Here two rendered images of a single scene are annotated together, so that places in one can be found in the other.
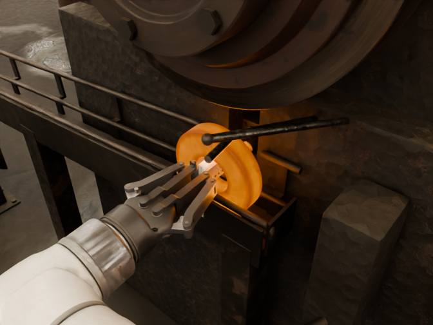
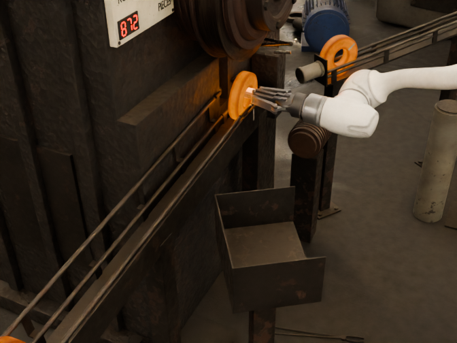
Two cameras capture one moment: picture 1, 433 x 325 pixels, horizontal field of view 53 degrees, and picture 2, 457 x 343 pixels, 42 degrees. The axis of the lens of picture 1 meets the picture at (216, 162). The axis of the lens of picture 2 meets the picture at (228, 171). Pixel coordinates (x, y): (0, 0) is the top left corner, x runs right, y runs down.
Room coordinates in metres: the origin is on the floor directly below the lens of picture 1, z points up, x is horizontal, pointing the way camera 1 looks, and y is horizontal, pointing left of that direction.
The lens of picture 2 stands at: (0.97, 1.58, 1.59)
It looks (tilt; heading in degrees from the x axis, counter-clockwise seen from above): 34 degrees down; 256
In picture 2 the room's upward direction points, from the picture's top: 1 degrees counter-clockwise
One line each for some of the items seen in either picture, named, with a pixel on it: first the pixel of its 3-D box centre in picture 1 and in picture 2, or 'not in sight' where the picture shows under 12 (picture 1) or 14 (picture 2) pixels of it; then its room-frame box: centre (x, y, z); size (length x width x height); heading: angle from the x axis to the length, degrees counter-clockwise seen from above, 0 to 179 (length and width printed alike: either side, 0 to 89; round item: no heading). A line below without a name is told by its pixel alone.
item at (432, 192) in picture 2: not in sight; (438, 163); (-0.31, -0.13, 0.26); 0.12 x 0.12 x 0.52
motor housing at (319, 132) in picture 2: not in sight; (309, 175); (0.22, -0.17, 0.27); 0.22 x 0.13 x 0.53; 50
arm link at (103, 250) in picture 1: (98, 256); (314, 109); (0.36, 0.15, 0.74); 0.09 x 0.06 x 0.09; 50
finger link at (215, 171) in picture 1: (216, 177); not in sight; (0.50, 0.00, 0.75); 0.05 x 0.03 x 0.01; 140
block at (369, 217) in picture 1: (351, 264); (266, 82); (0.40, -0.19, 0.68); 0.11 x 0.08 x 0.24; 140
